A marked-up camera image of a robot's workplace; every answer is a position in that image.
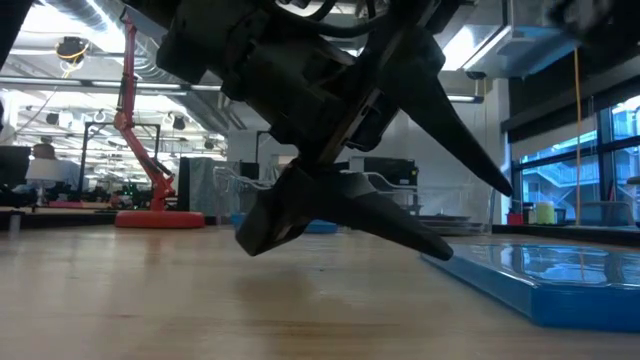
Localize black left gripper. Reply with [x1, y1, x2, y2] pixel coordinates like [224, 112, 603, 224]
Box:
[155, 0, 455, 262]

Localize grey covered cabinet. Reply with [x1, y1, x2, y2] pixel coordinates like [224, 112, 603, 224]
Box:
[177, 157, 241, 211]

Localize black tubular stand frame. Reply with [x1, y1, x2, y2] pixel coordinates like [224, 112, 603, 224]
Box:
[79, 122, 161, 201]

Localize yellow-green container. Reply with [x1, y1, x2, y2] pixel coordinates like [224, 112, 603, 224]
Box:
[535, 201, 556, 225]

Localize black box appliance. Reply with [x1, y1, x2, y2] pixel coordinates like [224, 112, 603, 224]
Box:
[349, 156, 420, 187]

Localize long ceiling light bar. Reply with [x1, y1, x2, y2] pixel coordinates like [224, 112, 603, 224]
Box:
[0, 75, 224, 97]

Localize person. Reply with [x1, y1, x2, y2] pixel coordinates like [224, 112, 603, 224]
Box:
[24, 143, 84, 194]

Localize grey storage tub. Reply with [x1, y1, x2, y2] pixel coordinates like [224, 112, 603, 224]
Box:
[579, 201, 636, 226]

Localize yellow ceiling cable reel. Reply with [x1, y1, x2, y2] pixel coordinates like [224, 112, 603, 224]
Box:
[55, 35, 91, 65]

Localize red desk lamp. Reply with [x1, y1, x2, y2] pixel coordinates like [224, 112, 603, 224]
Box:
[113, 9, 206, 230]

